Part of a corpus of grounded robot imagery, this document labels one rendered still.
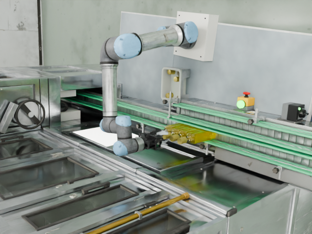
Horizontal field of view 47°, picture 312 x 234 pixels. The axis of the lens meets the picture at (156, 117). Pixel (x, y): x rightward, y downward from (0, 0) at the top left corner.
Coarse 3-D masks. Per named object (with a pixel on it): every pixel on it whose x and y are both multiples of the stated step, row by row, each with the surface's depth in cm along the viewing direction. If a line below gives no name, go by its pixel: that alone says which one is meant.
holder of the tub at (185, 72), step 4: (176, 68) 235; (180, 68) 235; (184, 68) 237; (184, 72) 231; (188, 72) 234; (184, 76) 232; (188, 76) 234; (184, 80) 233; (188, 80) 235; (184, 84) 233; (188, 84) 236; (184, 88) 234; (188, 88) 237; (184, 92) 235; (184, 96) 235; (188, 96) 238; (172, 104) 249; (172, 108) 243
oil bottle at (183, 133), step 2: (190, 128) 208; (192, 128) 208; (194, 128) 208; (196, 128) 209; (198, 128) 209; (180, 130) 203; (182, 130) 203; (184, 130) 203; (186, 130) 203; (188, 130) 203; (190, 130) 203; (192, 130) 204; (194, 130) 204; (180, 132) 201; (182, 132) 200; (184, 132) 200; (186, 132) 200; (178, 134) 202; (182, 134) 200; (184, 134) 199; (186, 134) 200; (182, 136) 200
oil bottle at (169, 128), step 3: (177, 123) 217; (180, 123) 217; (165, 126) 210; (168, 126) 210; (171, 126) 210; (174, 126) 210; (177, 126) 211; (180, 126) 212; (168, 129) 208; (171, 129) 208
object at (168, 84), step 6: (162, 72) 240; (180, 72) 229; (162, 78) 241; (168, 78) 244; (180, 78) 229; (162, 84) 242; (168, 84) 245; (174, 84) 244; (180, 84) 230; (162, 90) 243; (168, 90) 246; (174, 90) 244; (180, 90) 231; (162, 96) 244; (174, 96) 245; (180, 96) 232; (174, 102) 236
